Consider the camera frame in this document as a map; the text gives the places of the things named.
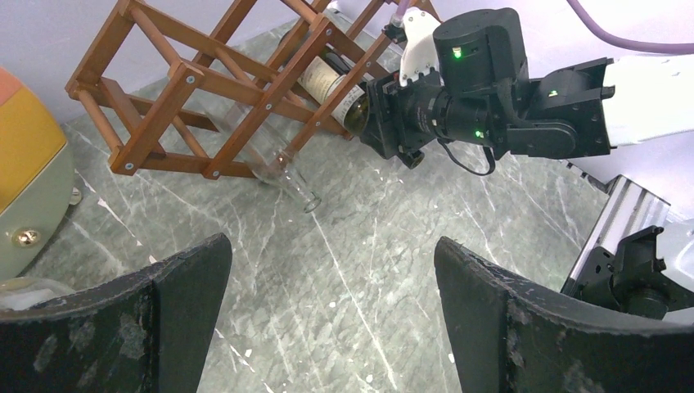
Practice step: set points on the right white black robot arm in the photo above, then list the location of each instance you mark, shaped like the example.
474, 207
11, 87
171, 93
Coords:
466, 79

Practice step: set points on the brown wooden wine rack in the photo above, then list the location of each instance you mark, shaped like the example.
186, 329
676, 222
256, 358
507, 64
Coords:
157, 135

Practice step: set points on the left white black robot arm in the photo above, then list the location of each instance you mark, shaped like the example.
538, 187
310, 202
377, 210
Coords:
639, 279

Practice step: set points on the clear bottle white cap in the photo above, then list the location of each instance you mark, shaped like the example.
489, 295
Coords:
24, 292

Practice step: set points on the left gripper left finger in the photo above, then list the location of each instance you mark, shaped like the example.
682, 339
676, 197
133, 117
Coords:
145, 331

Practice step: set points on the clear glass bottle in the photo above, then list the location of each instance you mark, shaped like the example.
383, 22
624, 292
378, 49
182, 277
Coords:
267, 153

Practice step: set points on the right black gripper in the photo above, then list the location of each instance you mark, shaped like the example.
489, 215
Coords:
403, 119

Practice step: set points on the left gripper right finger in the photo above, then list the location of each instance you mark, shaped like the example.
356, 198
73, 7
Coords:
510, 334

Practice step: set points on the cream orange cylindrical container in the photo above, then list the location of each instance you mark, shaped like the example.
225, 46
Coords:
37, 175

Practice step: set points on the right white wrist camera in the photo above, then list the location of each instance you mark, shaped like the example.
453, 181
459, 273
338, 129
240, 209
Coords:
414, 27

